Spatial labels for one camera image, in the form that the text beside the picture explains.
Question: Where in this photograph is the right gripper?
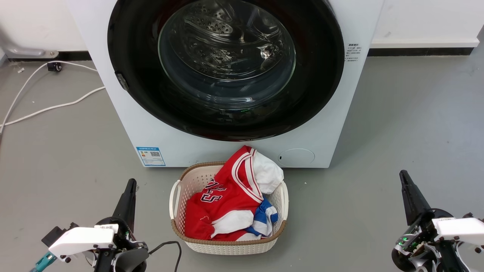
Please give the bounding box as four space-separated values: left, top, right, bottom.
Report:
391 170 484 272

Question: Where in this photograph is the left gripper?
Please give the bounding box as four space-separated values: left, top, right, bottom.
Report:
48 179 137 262

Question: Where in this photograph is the black round glass washer door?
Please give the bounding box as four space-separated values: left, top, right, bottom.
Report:
107 0 345 142

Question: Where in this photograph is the white front-load washing machine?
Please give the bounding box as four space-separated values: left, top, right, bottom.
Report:
66 0 384 168

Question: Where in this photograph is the blue energy label sticker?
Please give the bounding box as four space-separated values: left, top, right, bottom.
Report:
136 147 166 167

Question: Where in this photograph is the cream woven plastic laundry basket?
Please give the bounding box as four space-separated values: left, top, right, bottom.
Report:
169 161 289 255

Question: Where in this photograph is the red basketball jersey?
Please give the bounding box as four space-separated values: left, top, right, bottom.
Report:
184 145 265 241

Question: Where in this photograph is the round white filter cover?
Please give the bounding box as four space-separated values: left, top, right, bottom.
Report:
278 148 315 166

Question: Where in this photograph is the blue and white striped garment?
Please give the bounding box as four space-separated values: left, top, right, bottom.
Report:
245 198 279 238

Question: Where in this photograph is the white crumpled garment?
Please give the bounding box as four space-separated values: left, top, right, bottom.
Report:
253 150 284 195

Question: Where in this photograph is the small printed text sticker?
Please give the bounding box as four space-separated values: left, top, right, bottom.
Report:
345 43 363 63

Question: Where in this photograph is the teal cable connector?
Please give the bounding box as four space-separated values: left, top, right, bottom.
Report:
29 252 58 272

